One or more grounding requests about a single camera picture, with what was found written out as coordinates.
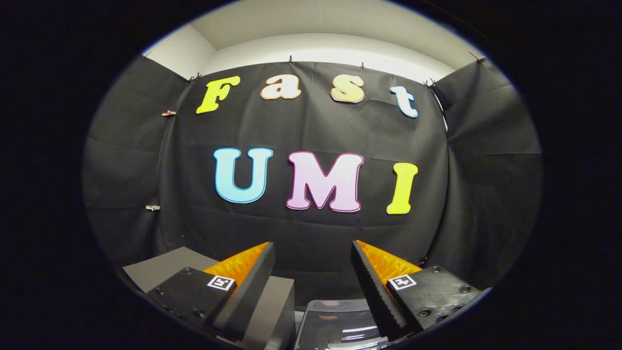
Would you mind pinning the dark transparent washing machine lid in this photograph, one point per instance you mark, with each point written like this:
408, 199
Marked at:
335, 325

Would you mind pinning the row of black clips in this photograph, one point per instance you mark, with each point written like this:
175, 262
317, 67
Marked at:
290, 60

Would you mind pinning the grey washing machine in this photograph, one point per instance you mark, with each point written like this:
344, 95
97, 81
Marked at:
298, 322

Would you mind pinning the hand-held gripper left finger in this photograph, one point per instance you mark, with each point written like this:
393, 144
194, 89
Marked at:
245, 296

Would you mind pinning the grey box cabinet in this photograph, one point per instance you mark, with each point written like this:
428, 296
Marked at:
272, 311

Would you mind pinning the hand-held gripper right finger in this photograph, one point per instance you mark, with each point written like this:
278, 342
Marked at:
376, 296

